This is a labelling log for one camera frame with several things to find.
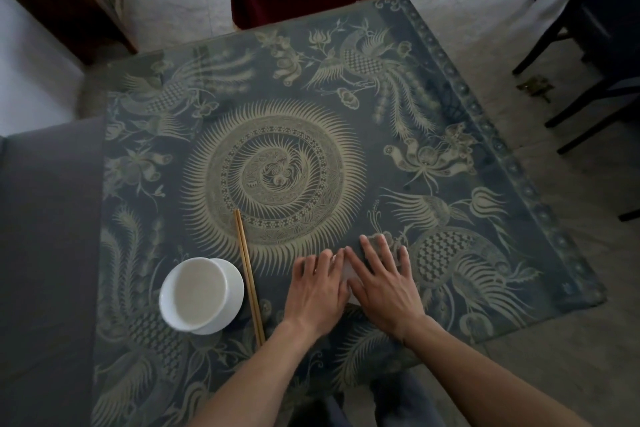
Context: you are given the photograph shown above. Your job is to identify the blue phoenix patterned tablecloth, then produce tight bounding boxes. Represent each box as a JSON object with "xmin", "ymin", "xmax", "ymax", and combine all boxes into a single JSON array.
[{"xmin": 89, "ymin": 0, "xmax": 609, "ymax": 427}]

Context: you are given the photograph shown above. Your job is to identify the person's blue jeans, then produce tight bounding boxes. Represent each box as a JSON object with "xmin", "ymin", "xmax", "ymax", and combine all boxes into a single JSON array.
[{"xmin": 287, "ymin": 371, "xmax": 446, "ymax": 427}]

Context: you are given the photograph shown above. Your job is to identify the white saucer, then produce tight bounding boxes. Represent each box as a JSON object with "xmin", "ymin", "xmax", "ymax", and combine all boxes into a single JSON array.
[{"xmin": 189, "ymin": 258, "xmax": 245, "ymax": 336}]

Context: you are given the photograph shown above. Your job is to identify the person's left hand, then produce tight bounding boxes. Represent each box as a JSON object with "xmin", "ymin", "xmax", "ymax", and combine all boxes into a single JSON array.
[{"xmin": 283, "ymin": 247, "xmax": 351, "ymax": 342}]

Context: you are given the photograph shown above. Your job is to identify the small floor debris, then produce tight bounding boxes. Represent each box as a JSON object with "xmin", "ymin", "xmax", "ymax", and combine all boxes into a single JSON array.
[{"xmin": 516, "ymin": 75, "xmax": 555, "ymax": 103}]

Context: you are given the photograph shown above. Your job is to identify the person's right hand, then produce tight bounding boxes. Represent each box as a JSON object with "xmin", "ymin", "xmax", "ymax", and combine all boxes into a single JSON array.
[{"xmin": 343, "ymin": 234, "xmax": 427, "ymax": 345}]

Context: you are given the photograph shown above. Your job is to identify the person's right forearm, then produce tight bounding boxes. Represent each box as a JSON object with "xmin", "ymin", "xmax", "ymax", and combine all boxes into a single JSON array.
[{"xmin": 402, "ymin": 315, "xmax": 593, "ymax": 427}]

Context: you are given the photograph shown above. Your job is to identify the person's left forearm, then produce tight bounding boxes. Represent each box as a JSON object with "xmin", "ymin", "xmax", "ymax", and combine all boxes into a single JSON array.
[{"xmin": 187, "ymin": 319, "xmax": 326, "ymax": 427}]

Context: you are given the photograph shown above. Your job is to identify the white bowl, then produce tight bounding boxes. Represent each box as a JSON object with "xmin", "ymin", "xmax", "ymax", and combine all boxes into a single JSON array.
[{"xmin": 159, "ymin": 257, "xmax": 229, "ymax": 333}]

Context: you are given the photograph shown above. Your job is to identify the grey upholstered sofa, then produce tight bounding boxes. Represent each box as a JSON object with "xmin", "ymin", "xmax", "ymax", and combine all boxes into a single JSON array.
[{"xmin": 0, "ymin": 116, "xmax": 106, "ymax": 427}]

